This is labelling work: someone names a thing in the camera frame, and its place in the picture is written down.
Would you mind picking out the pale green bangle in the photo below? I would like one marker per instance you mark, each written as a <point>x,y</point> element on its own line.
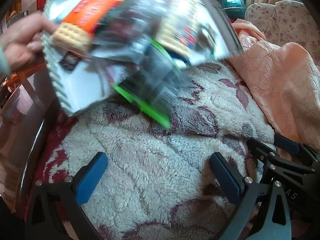
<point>3,63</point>

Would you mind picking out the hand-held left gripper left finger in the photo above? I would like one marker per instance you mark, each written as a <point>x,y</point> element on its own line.
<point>91,177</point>

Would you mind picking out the floral fleece blanket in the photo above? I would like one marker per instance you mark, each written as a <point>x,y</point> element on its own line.
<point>150,167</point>

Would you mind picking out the person's left hand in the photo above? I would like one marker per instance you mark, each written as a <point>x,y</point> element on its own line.
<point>22,40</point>

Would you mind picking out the striped rim white box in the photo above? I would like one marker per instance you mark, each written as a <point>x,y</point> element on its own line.
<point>77,92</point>

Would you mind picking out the orange cracker packet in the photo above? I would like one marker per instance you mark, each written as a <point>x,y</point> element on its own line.
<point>87,7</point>

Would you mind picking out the long green snack packet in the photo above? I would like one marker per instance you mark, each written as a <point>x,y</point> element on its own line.
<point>150,110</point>

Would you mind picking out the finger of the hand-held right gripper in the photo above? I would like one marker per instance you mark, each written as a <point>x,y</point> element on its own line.
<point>257,148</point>
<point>287,146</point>

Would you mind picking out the blue cracker packet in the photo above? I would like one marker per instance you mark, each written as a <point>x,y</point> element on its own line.
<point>175,37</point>

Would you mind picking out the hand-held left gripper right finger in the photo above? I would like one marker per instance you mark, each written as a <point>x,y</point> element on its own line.
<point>226,180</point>

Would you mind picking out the teal container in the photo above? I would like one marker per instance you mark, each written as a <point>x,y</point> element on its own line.
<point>232,2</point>

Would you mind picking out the peach quilt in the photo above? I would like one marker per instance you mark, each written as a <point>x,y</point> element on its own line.
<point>280,80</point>

